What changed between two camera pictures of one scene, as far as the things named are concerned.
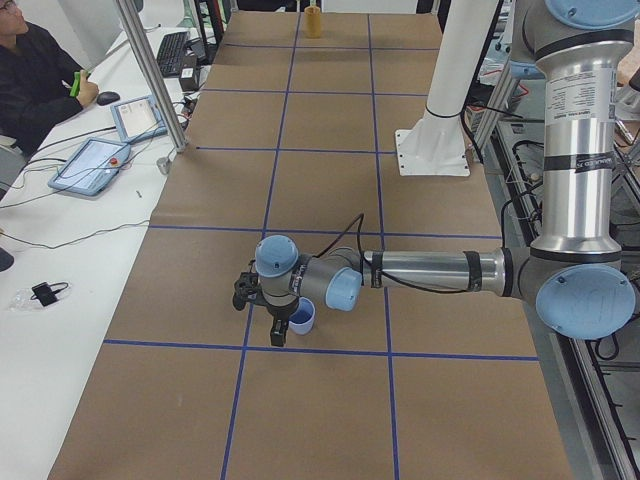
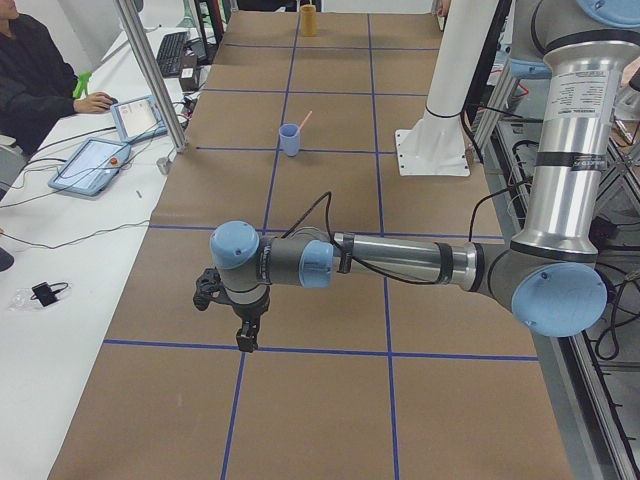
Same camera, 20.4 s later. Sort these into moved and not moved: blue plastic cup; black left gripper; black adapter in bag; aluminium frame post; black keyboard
Moved: black left gripper; blue plastic cup
Not moved: black adapter in bag; aluminium frame post; black keyboard
